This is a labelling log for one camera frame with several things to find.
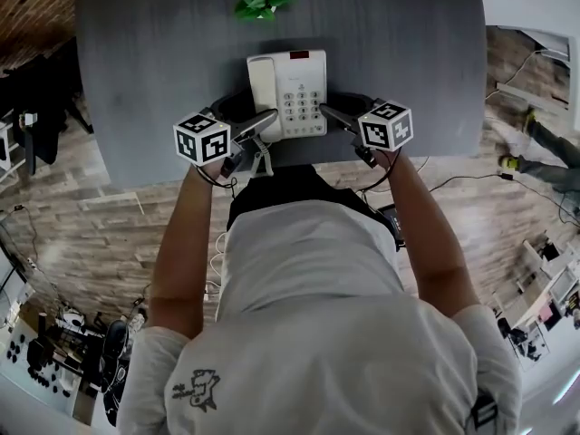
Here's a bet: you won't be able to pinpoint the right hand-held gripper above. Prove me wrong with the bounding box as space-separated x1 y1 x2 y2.
318 91 415 168

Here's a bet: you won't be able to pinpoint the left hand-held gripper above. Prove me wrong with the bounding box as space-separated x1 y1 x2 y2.
172 92 279 179

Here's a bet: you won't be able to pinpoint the white telephone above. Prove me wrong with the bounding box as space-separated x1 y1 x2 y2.
246 49 328 143

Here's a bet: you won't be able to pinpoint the person's left forearm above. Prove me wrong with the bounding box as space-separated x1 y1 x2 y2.
148 163 235 339

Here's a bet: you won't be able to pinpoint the person's right forearm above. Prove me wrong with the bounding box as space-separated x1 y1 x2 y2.
384 150 482 319

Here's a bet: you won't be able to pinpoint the person's black trousers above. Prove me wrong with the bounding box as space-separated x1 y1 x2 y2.
226 164 398 235

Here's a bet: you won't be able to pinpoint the black waist-mounted box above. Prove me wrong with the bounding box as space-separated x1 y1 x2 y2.
379 204 408 251

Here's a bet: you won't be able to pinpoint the black office chair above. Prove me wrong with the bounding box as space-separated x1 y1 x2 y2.
0 38 94 176

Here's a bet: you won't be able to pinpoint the white desk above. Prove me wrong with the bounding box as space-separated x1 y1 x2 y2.
487 24 573 112

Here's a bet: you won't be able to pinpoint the person's white shirt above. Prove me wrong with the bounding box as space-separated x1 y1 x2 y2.
115 199 525 435

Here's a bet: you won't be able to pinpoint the white step stool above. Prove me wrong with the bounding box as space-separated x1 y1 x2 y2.
0 109 28 184

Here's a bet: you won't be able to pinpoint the black strap buckle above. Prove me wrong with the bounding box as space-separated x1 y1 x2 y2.
470 391 499 430

